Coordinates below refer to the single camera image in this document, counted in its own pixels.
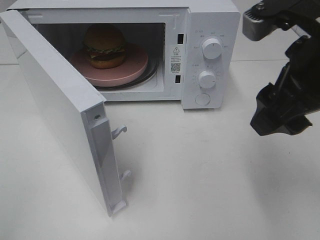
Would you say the lower white timer knob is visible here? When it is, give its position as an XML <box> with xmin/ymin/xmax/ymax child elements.
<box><xmin>198</xmin><ymin>70</ymin><xmax>217</xmax><ymax>89</ymax></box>

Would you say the pink round plate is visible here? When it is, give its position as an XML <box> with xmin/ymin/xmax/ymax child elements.
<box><xmin>69</xmin><ymin>43</ymin><xmax>149</xmax><ymax>87</ymax></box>

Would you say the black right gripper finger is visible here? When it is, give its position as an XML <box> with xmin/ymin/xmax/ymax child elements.
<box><xmin>255</xmin><ymin>83</ymin><xmax>275</xmax><ymax>115</ymax></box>
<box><xmin>250</xmin><ymin>109</ymin><xmax>313</xmax><ymax>136</ymax></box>

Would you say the white warning label sticker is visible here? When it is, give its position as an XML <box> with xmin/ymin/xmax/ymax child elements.
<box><xmin>169</xmin><ymin>44</ymin><xmax>184</xmax><ymax>74</ymax></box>

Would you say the white microwave oven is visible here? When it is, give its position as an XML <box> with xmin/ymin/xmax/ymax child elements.
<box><xmin>6</xmin><ymin>0</ymin><xmax>240</xmax><ymax>109</ymax></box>

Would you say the round white door button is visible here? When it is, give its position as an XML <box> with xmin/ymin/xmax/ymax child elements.
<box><xmin>195</xmin><ymin>93</ymin><xmax>211</xmax><ymax>106</ymax></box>

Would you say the upper white power knob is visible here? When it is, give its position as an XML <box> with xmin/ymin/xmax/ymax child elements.
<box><xmin>201</xmin><ymin>36</ymin><xmax>223</xmax><ymax>60</ymax></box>

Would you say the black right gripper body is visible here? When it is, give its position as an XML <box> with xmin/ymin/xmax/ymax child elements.
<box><xmin>271</xmin><ymin>22</ymin><xmax>320</xmax><ymax>118</ymax></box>

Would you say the white microwave door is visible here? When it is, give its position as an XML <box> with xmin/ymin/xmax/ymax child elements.
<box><xmin>0</xmin><ymin>10</ymin><xmax>127</xmax><ymax>216</ymax></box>

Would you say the burger with lettuce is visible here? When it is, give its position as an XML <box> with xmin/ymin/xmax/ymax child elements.
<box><xmin>83</xmin><ymin>23</ymin><xmax>126</xmax><ymax>69</ymax></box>

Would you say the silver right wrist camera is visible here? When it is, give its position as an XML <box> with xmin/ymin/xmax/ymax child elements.
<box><xmin>241</xmin><ymin>0</ymin><xmax>305</xmax><ymax>43</ymax></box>

